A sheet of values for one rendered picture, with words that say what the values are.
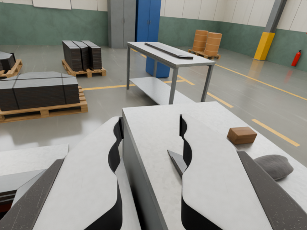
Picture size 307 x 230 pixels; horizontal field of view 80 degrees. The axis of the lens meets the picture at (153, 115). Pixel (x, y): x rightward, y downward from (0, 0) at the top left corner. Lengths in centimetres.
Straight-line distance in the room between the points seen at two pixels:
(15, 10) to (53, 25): 114
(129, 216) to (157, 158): 23
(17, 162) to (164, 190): 87
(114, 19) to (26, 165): 729
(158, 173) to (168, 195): 9
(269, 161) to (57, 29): 819
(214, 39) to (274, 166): 736
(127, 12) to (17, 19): 380
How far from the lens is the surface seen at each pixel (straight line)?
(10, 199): 97
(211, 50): 803
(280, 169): 80
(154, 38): 881
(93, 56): 472
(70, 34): 851
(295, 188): 81
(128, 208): 78
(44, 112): 312
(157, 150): 73
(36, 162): 121
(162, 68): 481
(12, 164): 125
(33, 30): 849
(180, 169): 64
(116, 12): 811
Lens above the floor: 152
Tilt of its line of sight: 30 degrees down
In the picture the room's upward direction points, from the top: 6 degrees clockwise
